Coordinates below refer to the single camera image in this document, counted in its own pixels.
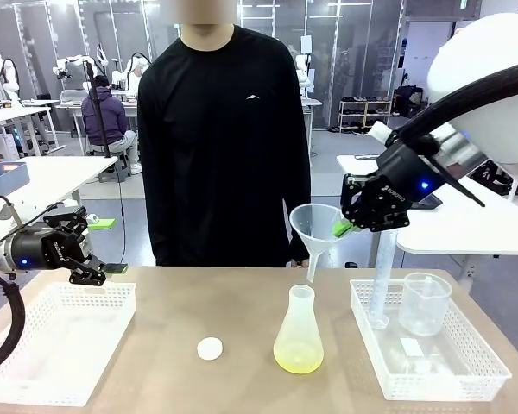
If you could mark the black tripod pole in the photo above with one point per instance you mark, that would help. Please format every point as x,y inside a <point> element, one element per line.
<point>98,112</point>

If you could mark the translucent plastic conical flask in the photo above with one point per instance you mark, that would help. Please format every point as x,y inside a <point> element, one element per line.
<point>299,340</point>

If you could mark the seated person in purple hoodie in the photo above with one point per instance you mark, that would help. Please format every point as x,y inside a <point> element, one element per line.
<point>103,116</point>

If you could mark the person in black sweater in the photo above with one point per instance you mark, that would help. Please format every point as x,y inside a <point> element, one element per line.
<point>224,142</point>

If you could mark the clear plastic graduated cylinder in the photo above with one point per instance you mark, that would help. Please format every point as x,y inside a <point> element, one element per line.
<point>382,276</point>

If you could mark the black flat tray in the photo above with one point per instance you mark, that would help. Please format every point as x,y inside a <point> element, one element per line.
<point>429,202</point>

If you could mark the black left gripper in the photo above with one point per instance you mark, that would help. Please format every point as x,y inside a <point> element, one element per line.
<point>47,246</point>

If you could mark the blue plastic tray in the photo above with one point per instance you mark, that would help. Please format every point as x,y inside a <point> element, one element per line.
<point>4,181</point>

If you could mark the wooden shoe rack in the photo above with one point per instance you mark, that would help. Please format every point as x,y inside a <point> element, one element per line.
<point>364,114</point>

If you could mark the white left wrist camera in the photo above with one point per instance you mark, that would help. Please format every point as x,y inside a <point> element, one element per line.
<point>23,211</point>

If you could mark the white background desk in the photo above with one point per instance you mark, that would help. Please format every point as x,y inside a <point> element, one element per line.
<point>13,114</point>

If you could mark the clear plastic measuring beaker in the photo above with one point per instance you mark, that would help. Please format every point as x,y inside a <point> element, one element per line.
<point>425,306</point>

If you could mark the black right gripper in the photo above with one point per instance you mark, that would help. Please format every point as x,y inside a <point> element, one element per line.
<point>403,181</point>

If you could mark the white paper label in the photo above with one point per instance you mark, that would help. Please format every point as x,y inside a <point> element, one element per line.
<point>411,347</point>

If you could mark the white perforated plastic basket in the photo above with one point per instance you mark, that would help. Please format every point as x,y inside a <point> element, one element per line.
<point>112,297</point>
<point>479,362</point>

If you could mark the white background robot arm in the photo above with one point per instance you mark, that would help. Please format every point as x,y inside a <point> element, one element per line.
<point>131,71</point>
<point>73,64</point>
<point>6,73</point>

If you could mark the white round flask cap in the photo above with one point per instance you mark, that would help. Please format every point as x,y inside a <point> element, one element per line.
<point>209,348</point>

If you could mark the clear plastic funnel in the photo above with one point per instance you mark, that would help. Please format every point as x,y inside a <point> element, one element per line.
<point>313,228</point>

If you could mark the person's left hand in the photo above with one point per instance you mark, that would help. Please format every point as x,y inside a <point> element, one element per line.
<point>300,263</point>

